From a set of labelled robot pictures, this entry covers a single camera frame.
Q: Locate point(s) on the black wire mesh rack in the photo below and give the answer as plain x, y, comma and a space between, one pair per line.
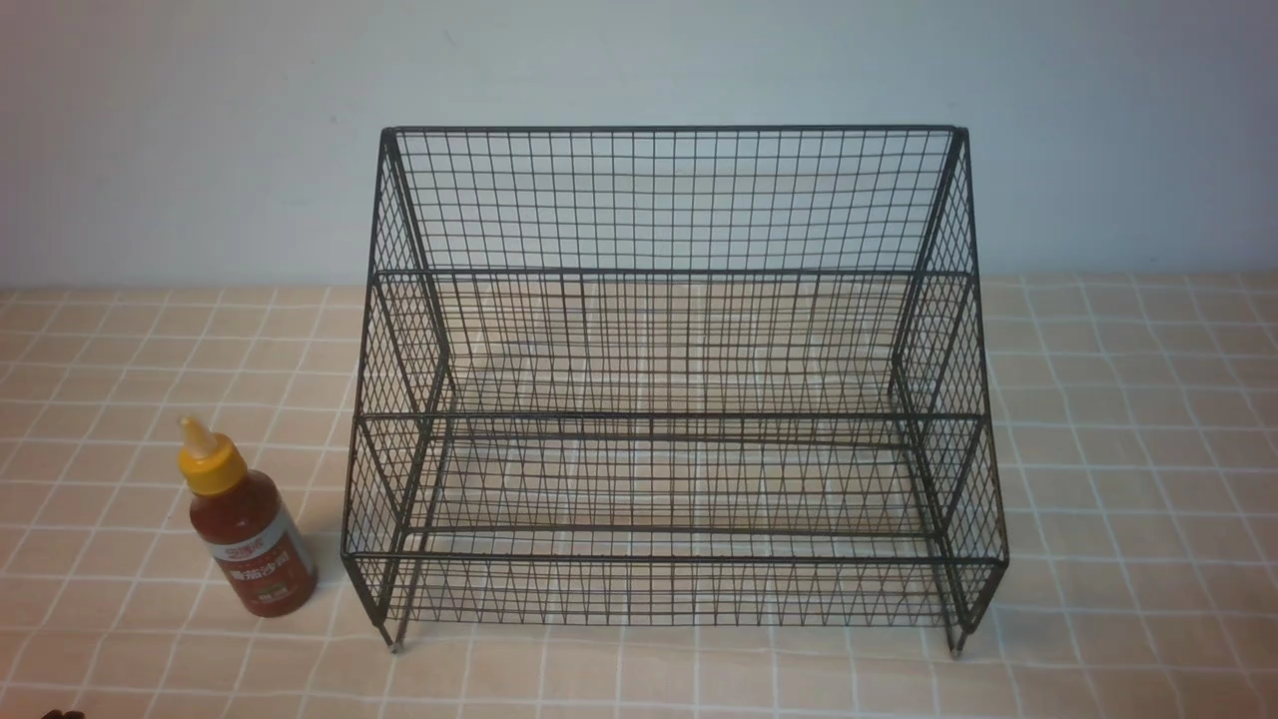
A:
674, 375

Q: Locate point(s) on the red sauce bottle yellow cap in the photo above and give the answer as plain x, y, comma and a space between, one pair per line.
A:
240, 515

